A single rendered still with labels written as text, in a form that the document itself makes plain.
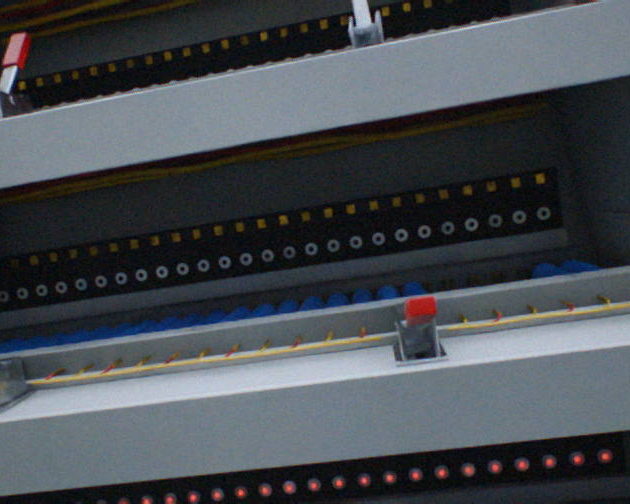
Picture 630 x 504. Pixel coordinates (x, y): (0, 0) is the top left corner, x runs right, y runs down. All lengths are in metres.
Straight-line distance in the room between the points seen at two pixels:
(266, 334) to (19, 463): 0.16
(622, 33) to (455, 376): 0.23
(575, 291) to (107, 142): 0.31
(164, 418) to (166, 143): 0.17
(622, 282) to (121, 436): 0.31
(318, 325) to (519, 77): 0.20
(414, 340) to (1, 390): 0.26
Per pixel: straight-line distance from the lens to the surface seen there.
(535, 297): 0.34
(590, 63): 0.36
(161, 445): 0.31
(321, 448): 0.29
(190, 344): 0.35
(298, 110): 0.34
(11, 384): 0.39
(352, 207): 0.45
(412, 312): 0.22
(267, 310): 0.41
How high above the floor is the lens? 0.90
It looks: 15 degrees up
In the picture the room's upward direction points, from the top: 7 degrees counter-clockwise
